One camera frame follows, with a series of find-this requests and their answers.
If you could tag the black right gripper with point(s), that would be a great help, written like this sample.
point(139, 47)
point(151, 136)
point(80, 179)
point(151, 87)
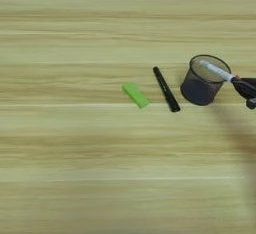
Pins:
point(252, 103)

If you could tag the white marker with black cap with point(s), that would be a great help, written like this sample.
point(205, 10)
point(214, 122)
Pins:
point(216, 70)

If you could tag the black mesh pen cup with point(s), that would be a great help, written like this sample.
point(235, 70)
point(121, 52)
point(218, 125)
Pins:
point(198, 89)

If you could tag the black marker pen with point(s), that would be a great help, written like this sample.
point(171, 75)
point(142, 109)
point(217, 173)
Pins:
point(166, 89)

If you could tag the green eraser block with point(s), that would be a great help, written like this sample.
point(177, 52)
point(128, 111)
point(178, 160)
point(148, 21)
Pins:
point(135, 94)

